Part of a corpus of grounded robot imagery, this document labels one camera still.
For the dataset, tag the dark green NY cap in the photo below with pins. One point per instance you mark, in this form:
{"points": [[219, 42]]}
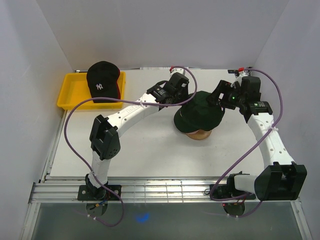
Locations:
{"points": [[198, 114]]}

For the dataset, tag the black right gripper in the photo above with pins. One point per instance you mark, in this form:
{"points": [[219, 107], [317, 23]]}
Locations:
{"points": [[223, 87]]}

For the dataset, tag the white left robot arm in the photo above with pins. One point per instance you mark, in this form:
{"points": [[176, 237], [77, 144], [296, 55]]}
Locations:
{"points": [[106, 131]]}

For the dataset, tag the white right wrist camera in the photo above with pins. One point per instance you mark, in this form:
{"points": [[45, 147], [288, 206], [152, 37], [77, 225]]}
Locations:
{"points": [[240, 74]]}

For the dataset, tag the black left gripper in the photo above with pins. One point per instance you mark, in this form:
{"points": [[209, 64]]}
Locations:
{"points": [[184, 93]]}

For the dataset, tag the black NY cap red brim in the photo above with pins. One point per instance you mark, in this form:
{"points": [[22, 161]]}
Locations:
{"points": [[102, 80]]}

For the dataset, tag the aluminium front rail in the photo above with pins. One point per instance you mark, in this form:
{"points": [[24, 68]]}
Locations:
{"points": [[133, 190]]}

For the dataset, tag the black blue logo sticker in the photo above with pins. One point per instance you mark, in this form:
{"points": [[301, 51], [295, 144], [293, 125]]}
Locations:
{"points": [[232, 71]]}

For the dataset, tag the black baseball cap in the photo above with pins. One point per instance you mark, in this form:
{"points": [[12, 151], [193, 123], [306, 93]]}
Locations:
{"points": [[200, 132]]}

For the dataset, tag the wooden hat stand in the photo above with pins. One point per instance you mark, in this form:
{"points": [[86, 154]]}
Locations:
{"points": [[198, 137]]}

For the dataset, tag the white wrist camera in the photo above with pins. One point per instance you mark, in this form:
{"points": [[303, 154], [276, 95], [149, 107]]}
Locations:
{"points": [[240, 74], [174, 70]]}

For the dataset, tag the yellow plastic tray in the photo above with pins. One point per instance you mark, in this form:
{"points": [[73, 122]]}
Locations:
{"points": [[75, 89]]}

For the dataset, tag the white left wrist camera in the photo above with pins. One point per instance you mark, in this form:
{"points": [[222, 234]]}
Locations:
{"points": [[174, 70]]}

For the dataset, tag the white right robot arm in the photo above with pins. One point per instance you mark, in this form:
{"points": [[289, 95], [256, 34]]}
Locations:
{"points": [[282, 179]]}

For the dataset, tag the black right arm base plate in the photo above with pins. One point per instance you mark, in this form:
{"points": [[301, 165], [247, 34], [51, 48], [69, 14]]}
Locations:
{"points": [[226, 193]]}

